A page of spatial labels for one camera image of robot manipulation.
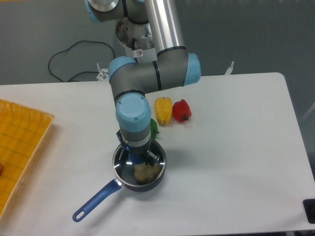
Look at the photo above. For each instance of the black device at table edge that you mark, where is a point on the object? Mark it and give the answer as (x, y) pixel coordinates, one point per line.
(309, 206)

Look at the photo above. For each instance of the green bell pepper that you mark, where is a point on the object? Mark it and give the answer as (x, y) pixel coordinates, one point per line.
(154, 129)

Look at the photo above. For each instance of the yellow plastic basket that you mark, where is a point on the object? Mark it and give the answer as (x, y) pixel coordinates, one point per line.
(22, 131)

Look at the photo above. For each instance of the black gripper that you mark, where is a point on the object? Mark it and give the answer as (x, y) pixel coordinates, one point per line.
(139, 150)

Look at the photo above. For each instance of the red bell pepper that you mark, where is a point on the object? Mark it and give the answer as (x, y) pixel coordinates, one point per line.
(181, 111)

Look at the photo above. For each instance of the glass pot lid blue knob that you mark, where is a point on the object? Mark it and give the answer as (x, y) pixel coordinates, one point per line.
(124, 170)

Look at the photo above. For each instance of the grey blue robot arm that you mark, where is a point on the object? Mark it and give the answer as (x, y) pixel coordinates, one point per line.
(130, 80)

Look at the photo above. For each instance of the beige bread roll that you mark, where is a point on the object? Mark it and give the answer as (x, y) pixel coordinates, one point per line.
(145, 173)

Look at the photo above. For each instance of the yellow bell pepper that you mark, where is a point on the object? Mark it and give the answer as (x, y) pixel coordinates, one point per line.
(163, 110)

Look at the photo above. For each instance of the dark pot blue handle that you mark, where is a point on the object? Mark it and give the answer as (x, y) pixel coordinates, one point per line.
(109, 189)

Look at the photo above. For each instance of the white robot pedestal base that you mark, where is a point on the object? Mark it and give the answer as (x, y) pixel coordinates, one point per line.
(144, 42)

